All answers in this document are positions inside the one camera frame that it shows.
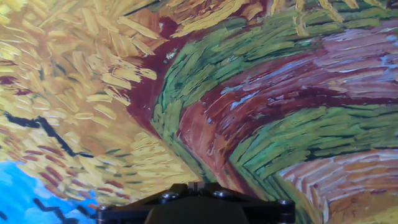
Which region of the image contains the painted blue yellow mat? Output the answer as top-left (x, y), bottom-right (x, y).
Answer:
top-left (0, 0), bottom-right (398, 224)

